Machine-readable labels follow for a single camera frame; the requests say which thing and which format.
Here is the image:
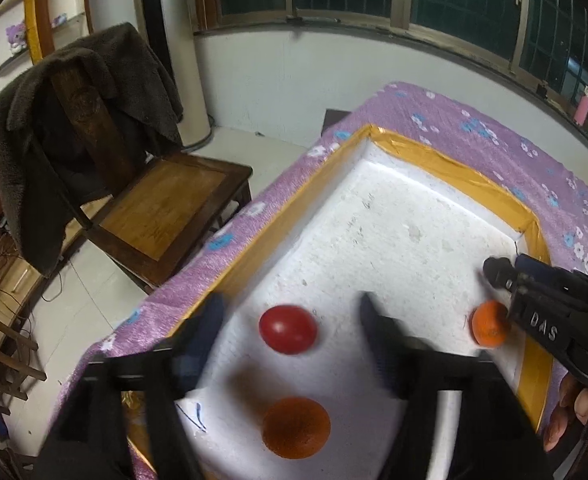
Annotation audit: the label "purple floral tablecloth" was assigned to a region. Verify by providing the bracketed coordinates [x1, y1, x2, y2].
[56, 81, 588, 480]

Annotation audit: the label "wooden stool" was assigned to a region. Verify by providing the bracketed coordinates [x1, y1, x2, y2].
[0, 304, 48, 417]

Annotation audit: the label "person's right hand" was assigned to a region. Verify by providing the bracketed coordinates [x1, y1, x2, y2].
[543, 376, 588, 454]

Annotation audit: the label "floor cables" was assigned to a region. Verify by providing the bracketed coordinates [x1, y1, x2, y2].
[0, 252, 70, 307]

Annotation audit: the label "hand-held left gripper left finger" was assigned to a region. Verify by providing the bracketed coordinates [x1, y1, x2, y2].
[36, 293, 226, 480]

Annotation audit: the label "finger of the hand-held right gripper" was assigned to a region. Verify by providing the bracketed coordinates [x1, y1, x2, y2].
[482, 256, 523, 292]
[516, 253, 575, 281]

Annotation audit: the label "white foam box yellow tape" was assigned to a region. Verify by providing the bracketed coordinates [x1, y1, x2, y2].
[81, 124, 555, 480]

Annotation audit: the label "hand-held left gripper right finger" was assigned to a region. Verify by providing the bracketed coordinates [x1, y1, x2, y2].
[360, 292, 557, 480]

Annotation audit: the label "yellow framed wall shelf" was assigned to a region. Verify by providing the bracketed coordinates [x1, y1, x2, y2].
[0, 0, 95, 92]

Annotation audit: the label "dark fleece jacket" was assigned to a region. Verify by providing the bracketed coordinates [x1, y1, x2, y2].
[0, 22, 185, 277]

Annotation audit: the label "purple plush toy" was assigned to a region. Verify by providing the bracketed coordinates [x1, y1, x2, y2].
[5, 22, 28, 56]

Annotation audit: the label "wooden chair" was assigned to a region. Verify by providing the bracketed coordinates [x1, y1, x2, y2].
[48, 67, 253, 294]

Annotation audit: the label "red tomato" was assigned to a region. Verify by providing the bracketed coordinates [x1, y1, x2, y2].
[258, 304, 319, 356]

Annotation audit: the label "white standing air conditioner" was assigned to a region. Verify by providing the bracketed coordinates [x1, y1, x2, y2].
[138, 0, 215, 154]

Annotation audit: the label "small orange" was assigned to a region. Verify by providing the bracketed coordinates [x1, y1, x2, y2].
[468, 301, 511, 349]

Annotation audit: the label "large orange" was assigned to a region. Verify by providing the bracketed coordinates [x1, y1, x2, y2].
[262, 396, 331, 460]

